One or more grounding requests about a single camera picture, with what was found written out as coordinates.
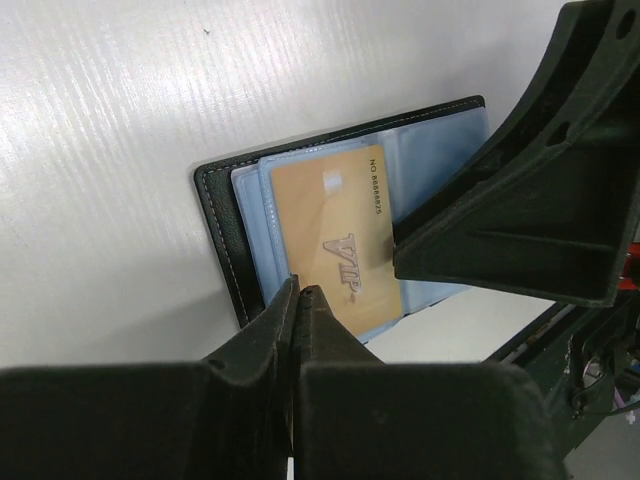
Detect black leather card holder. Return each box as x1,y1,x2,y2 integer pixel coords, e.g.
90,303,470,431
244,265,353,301
194,95,489,327

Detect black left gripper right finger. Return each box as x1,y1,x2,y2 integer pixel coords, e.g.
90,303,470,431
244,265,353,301
293,286,567,479

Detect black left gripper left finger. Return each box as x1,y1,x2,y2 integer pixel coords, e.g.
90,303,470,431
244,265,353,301
1,278,300,479

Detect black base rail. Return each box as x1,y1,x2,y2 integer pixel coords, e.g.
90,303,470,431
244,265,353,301
488,294,639,455

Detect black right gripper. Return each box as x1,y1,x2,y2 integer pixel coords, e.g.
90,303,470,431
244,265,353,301
393,1,639,308

